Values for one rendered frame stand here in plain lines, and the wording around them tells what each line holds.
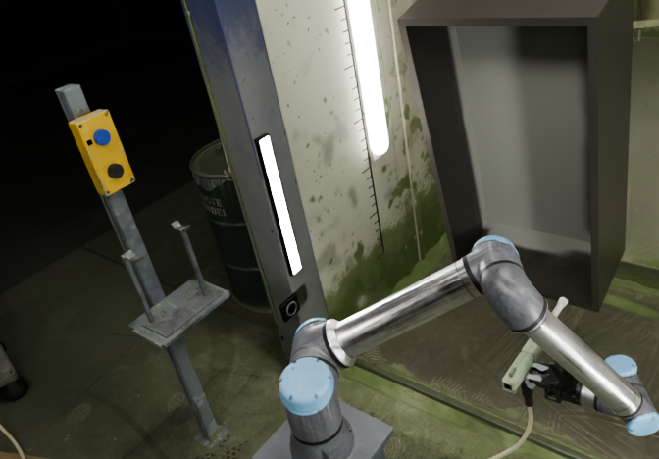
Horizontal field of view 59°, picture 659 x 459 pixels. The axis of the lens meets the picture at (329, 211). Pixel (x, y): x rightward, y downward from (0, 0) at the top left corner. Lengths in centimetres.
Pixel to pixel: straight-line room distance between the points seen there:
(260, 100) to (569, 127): 115
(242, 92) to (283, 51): 26
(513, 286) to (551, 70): 98
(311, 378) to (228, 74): 109
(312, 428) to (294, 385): 12
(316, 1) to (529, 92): 89
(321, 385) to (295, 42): 131
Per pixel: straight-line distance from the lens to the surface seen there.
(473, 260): 159
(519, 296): 149
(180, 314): 220
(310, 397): 160
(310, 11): 239
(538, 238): 274
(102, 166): 200
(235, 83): 211
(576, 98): 227
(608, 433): 262
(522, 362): 210
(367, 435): 182
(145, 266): 224
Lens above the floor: 205
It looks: 29 degrees down
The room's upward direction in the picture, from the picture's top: 12 degrees counter-clockwise
